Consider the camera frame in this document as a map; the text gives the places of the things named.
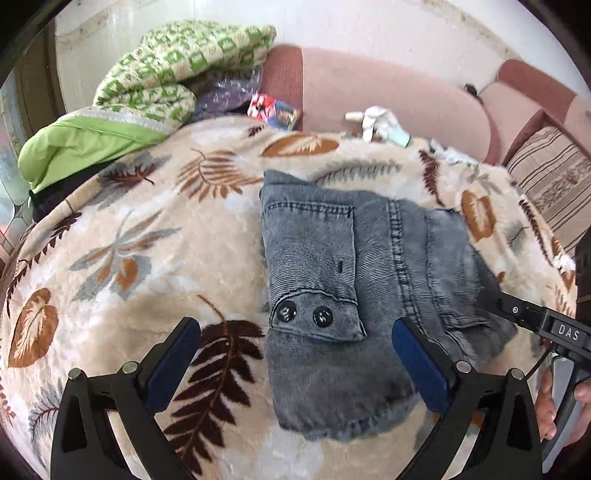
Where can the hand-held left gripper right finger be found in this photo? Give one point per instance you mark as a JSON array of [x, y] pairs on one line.
[[415, 355]]

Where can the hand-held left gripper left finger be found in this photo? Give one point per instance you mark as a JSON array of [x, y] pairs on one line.
[[178, 346]]

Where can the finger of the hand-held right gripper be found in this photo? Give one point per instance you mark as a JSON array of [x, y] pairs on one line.
[[512, 309]]

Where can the grey denim pants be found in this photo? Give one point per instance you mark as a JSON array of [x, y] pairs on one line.
[[351, 277]]

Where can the person's right hand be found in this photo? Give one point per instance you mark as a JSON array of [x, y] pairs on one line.
[[545, 406]]

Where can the white tissue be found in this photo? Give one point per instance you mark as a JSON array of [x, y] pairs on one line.
[[564, 263]]

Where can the leaf print blanket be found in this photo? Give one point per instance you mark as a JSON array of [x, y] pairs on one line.
[[161, 240]]

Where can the striped cushion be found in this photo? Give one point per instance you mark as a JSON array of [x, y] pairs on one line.
[[554, 175]]

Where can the crumpled white glove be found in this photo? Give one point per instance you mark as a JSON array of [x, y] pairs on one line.
[[455, 154]]

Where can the dark cloth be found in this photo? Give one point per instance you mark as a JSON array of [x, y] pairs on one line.
[[60, 191]]

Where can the small black object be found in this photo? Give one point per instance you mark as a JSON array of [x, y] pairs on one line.
[[472, 90]]

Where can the plain green pillow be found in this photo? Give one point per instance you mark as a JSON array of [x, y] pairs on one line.
[[83, 143]]

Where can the red snack packet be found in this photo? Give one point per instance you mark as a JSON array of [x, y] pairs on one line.
[[277, 113]]

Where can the purple plastic bag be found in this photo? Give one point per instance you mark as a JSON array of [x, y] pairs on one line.
[[226, 94]]

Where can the pink sofa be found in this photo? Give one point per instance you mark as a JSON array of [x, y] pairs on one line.
[[383, 87]]

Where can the wooden door with glass panel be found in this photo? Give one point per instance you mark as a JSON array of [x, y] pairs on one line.
[[23, 138]]

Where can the green checked quilt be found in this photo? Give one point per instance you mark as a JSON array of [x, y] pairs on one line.
[[184, 64]]

